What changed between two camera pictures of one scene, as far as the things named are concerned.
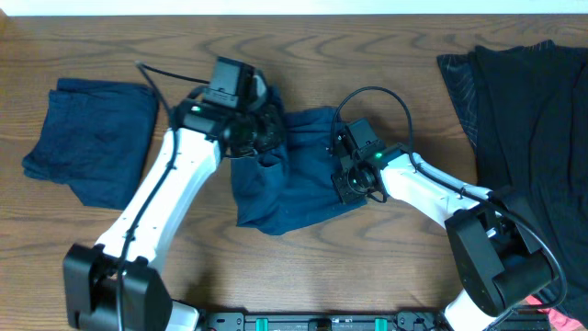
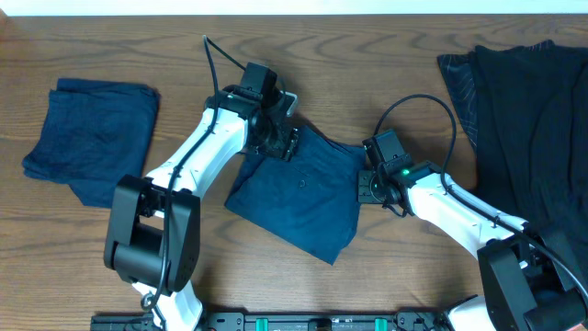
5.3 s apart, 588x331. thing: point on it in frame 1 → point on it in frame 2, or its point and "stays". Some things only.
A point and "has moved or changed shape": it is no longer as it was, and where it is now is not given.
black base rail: x=354 y=321 stays
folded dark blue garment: x=96 y=137 stays
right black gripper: x=345 y=194 → x=364 y=194
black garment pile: x=525 y=108 stays
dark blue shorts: x=288 y=187 has moved or changed shape
